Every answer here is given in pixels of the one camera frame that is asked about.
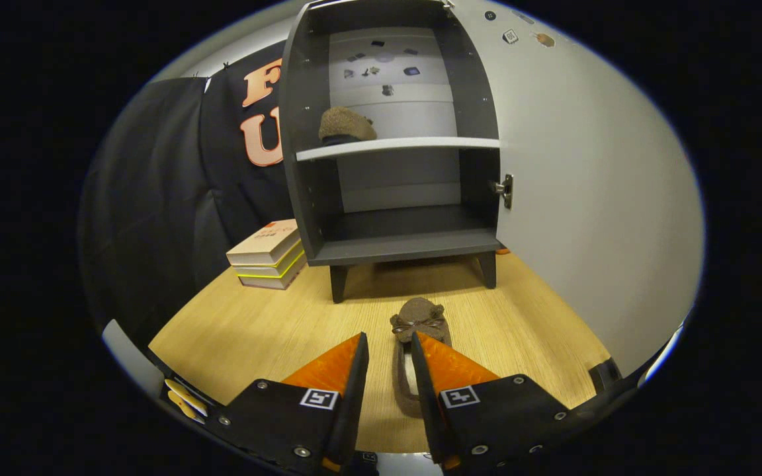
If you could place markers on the white shoe cabinet door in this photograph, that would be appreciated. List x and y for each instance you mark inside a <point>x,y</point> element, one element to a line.
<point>586,198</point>

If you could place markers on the yellow and white tags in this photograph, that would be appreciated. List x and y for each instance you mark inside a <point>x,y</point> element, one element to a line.
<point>184,398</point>

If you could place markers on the dark grey shoe cabinet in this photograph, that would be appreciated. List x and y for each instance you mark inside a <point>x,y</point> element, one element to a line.
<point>414,248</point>

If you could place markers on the grey cover book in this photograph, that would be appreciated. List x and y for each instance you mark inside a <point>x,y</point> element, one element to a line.
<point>265,283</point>

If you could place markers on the black backdrop cloth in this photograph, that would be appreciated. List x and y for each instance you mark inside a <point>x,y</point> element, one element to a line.
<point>156,198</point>

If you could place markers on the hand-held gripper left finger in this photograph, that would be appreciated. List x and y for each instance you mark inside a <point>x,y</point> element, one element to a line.
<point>351,410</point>

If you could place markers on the brown fuzzy shoe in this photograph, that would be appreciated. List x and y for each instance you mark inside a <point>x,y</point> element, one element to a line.
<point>421,317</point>
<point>344,122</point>

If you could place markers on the small black block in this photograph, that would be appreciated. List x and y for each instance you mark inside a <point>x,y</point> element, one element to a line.
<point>604,377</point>

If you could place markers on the yellow edged book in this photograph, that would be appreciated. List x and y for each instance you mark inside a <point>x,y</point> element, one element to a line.
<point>258,271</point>

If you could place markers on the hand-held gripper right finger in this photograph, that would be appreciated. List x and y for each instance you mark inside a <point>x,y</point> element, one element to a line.
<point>428,410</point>

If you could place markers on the beige book with red label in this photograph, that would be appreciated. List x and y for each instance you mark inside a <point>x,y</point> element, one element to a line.
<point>265,241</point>

